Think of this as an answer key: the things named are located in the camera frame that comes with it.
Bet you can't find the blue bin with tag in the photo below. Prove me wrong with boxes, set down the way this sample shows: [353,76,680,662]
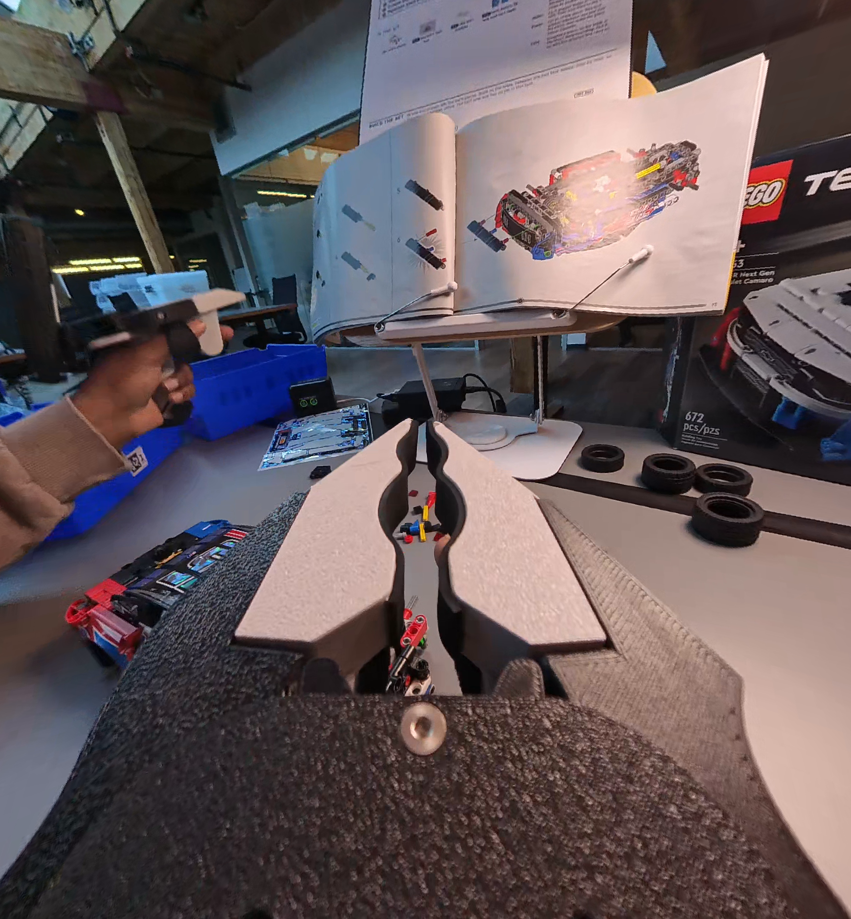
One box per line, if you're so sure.
[0,413,188,543]

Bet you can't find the person's left hand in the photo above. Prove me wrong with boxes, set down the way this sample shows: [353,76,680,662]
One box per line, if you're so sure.
[74,334,198,469]

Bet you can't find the plain blue bin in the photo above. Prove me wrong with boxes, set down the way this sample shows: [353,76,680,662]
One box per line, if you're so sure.
[185,345,328,441]

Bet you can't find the white book stand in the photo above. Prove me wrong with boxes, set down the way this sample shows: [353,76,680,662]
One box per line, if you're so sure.
[339,244,656,482]

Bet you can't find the pile of small lego pieces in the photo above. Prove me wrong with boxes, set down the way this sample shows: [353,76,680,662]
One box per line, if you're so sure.
[397,488,444,543]

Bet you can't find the black power adapter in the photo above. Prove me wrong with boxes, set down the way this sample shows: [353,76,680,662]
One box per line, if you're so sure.
[382,377,470,426]

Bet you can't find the open instruction booklet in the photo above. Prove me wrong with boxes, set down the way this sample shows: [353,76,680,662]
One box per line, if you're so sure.
[311,54,770,346]

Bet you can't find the white storage crate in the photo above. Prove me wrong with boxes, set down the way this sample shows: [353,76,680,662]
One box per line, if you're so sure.
[88,271,211,317]

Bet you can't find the black power cable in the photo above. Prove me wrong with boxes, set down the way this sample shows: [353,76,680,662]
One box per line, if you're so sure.
[461,372,507,416]

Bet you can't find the wooden pillar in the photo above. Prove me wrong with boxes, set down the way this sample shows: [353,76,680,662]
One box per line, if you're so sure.
[94,108,177,275]

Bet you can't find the lego race car model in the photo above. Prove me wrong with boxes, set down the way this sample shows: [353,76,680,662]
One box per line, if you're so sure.
[65,520,437,699]

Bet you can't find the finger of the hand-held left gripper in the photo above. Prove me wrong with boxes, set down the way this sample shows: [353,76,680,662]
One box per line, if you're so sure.
[87,325,177,355]
[134,287,248,322]

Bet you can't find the shiny sticker sheet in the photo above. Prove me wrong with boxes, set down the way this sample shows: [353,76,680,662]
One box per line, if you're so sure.
[258,403,374,471]

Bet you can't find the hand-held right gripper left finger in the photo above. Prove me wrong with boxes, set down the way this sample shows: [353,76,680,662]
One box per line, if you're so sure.
[233,418,421,694]

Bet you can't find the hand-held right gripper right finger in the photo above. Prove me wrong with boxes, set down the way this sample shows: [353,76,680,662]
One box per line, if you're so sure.
[425,420,608,694]

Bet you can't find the printed paper sheet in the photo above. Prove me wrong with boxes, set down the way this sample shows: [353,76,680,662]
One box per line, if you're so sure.
[359,0,635,145]

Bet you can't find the black device with green lights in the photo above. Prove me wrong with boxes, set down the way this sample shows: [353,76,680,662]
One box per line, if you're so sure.
[289,377,338,417]

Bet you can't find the black lego set box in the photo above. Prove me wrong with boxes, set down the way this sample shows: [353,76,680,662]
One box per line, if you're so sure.
[659,125,851,493]

